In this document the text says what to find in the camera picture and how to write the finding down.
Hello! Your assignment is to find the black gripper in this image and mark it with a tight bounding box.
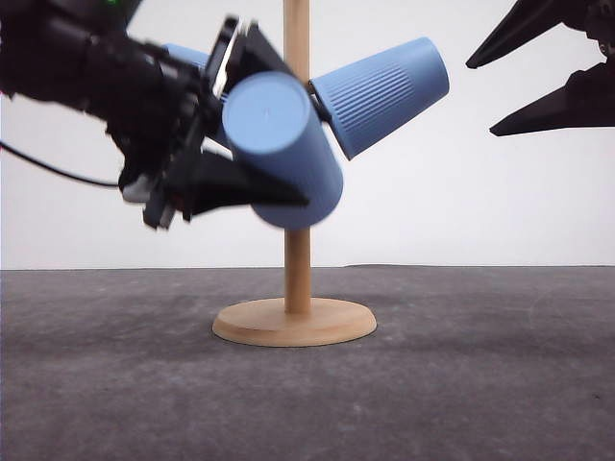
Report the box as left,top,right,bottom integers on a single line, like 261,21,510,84
0,0,310,232
465,0,615,137

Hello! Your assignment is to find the blue ribbed cup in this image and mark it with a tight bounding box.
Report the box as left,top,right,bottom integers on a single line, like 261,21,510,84
311,36,450,160
223,71,344,230
161,42,209,70

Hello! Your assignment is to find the wooden cup tree stand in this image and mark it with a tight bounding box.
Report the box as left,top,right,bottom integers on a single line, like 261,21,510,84
213,0,378,348

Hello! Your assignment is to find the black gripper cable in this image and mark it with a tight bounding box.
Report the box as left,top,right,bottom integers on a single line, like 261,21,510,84
0,140,120,187

